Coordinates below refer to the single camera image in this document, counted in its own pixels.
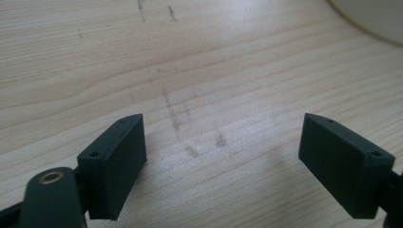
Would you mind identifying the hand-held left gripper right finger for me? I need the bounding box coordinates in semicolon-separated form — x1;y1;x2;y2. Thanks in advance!
297;112;396;219

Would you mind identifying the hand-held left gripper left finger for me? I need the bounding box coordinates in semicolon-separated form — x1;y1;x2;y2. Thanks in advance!
76;113;148;221

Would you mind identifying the white round plate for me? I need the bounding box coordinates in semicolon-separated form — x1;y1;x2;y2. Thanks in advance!
327;0;403;46

